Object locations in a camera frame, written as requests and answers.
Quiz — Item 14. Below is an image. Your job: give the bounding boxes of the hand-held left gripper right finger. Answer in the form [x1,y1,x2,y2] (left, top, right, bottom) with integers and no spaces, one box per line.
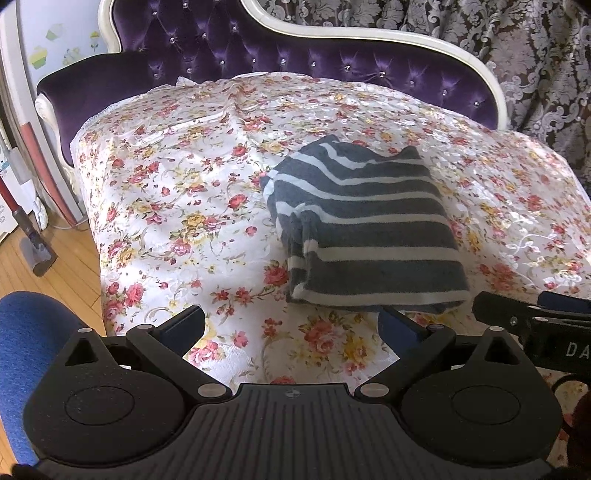
[355,306,526,400]

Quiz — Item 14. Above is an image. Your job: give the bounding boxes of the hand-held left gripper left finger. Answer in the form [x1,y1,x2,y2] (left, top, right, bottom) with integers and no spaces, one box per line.
[64,305,233,400]

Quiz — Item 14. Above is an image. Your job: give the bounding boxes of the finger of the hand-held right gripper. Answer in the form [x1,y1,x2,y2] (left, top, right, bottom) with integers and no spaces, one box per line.
[472,290,539,334]
[536,291,591,324]

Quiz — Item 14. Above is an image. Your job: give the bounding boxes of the grey white striped cardigan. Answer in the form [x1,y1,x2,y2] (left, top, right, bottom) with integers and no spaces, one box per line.
[259,135,472,315]

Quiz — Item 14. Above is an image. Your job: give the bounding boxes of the floral bedspread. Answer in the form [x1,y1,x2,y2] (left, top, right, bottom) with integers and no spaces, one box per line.
[69,71,591,467]

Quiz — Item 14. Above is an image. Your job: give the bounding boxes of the blue chair seat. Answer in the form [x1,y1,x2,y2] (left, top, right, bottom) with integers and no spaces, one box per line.
[0,291,95,467]

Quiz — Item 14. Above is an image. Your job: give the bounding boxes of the red grey stick vacuum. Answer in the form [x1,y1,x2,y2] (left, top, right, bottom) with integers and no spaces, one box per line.
[0,138,59,278]

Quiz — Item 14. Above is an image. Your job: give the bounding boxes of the white standing panel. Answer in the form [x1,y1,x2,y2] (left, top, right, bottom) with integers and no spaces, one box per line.
[0,0,89,228]

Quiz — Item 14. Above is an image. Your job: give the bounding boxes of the grey damask curtain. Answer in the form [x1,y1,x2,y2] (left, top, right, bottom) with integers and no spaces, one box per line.
[255,0,591,185]

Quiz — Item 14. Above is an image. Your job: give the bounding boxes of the purple tufted sofa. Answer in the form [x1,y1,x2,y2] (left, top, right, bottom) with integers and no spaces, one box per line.
[34,0,509,168]

